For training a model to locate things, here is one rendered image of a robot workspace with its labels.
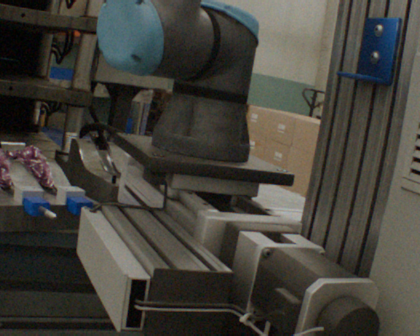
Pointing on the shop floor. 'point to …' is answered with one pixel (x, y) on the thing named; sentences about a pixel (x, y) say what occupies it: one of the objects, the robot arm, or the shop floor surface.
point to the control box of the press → (119, 89)
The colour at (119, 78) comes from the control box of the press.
